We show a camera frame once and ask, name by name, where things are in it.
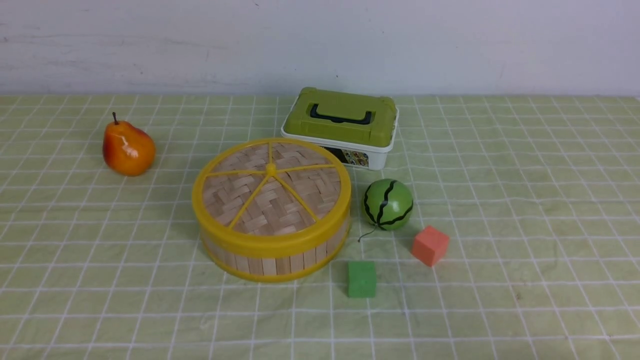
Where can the green foam cube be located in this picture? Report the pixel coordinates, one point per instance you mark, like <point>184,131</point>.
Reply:
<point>362,279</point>

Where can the bamboo steamer basket base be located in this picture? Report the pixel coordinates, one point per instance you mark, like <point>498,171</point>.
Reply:
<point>280,269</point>

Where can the green lidded storage box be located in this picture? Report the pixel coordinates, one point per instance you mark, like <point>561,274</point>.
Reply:
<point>359,130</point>

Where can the toy watermelon ball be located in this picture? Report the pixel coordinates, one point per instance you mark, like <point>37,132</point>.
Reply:
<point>387,205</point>

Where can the green checkered tablecloth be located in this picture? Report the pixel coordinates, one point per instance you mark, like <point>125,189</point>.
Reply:
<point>539,197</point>

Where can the orange toy pear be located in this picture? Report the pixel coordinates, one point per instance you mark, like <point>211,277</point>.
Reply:
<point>126,149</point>

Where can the orange foam cube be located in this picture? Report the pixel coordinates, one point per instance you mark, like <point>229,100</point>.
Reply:
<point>430,245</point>

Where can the yellow woven steamer lid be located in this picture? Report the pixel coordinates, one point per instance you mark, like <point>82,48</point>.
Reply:
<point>273,197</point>

